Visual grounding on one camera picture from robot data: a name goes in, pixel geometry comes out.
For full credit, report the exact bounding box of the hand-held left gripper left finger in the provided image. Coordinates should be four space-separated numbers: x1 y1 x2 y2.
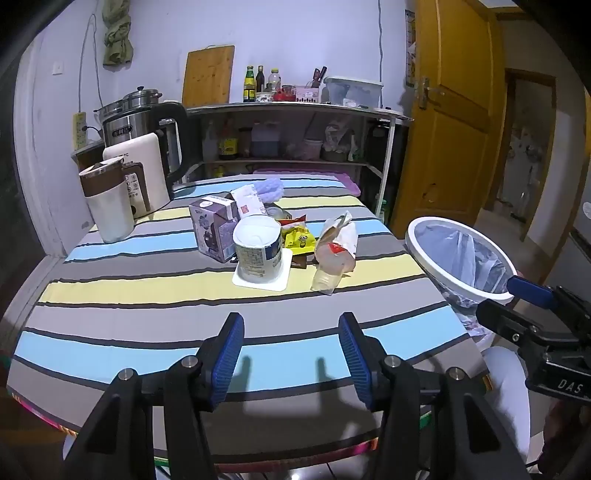
60 312 245 480

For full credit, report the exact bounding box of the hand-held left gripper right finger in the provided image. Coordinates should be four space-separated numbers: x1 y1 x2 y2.
338 312 532 480

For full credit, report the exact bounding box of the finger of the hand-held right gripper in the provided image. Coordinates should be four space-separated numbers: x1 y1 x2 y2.
506 275 591 324
475 300 583 356

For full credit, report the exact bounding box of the white plastic lid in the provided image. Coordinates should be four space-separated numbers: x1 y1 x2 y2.
232 249 294 292

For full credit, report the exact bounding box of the white round bin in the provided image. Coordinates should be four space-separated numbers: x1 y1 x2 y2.
405 215 519 344

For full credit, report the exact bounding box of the translucent bin liner bag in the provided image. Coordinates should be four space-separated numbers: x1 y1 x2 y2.
413 220 512 335

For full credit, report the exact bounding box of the white round can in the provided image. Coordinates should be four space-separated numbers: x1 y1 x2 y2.
232 215 284 282

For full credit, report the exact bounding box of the purple milk carton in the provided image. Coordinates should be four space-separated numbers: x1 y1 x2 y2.
189 195 241 264

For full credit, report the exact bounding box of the yellow snack packet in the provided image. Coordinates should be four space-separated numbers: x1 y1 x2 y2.
281 220 317 252

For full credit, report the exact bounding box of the white paper packet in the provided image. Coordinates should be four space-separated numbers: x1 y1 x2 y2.
230 184 269 219

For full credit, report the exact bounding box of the purple fluffy sponge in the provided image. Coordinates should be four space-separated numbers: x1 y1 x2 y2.
255 179 284 204

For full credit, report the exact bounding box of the striped tablecloth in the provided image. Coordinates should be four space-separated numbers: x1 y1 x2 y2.
4 173 490 467

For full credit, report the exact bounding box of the yellow wooden door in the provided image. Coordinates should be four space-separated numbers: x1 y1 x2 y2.
390 0 504 227

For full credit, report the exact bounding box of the grey box with pink lid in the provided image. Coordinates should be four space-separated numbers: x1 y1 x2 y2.
253 168 361 197

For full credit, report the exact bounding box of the white jug with brown lid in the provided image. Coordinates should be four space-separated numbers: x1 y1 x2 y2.
78 157 136 244

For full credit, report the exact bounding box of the white appliance base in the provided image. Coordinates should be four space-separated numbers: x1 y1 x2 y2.
102 132 171 219

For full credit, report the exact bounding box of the dark bottle with yellow label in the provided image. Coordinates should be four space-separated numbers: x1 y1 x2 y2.
218 117 238 161

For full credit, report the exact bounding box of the white plastic bottle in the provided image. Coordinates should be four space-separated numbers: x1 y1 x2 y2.
202 121 219 162

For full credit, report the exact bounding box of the plastic jug of dark liquid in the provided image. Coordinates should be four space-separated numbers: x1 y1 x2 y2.
252 121 282 158

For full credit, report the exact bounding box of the crumpled plastic bag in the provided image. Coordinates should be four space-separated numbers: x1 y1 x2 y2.
323 119 356 162

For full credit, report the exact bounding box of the steel rice cooker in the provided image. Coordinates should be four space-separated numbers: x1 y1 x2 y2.
95 104 160 148

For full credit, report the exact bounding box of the metal shelf rack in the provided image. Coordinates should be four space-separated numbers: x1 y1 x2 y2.
185 102 414 220

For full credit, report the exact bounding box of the clear plastic storage box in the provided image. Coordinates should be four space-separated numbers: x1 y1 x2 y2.
323 76 384 108

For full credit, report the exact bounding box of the yellow power strip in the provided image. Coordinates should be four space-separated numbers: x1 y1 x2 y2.
72 111 88 149

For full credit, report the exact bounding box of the steel steamer pot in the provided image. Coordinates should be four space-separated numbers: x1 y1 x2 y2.
121 85 163 109

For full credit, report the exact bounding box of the wooden cutting board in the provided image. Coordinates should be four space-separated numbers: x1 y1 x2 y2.
182 45 235 108

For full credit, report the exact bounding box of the green hanging cloth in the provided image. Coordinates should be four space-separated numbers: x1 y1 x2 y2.
102 0 134 66

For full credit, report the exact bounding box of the brass door handle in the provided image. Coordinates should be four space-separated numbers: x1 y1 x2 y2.
417 76 445 110

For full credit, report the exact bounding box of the wall calendar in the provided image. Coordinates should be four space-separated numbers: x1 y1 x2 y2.
404 9 417 88

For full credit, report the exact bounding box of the thin wall cable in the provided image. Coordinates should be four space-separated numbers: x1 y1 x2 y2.
378 0 386 84

